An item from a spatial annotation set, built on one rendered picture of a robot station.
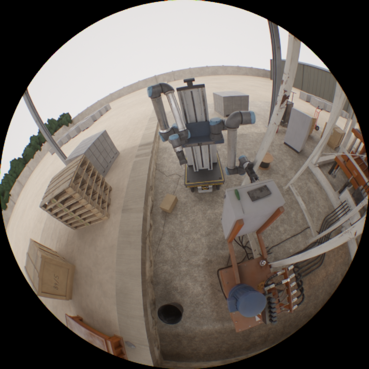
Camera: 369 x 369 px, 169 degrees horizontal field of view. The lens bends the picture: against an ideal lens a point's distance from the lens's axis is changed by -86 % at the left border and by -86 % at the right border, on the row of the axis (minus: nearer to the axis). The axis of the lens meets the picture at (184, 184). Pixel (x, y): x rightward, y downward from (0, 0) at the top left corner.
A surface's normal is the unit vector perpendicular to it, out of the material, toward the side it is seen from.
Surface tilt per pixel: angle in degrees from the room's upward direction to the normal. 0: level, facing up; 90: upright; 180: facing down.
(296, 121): 90
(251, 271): 0
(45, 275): 90
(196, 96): 90
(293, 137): 90
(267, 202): 0
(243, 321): 0
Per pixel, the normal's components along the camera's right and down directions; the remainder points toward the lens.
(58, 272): 0.98, -0.07
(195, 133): -0.03, 0.79
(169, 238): -0.19, -0.62
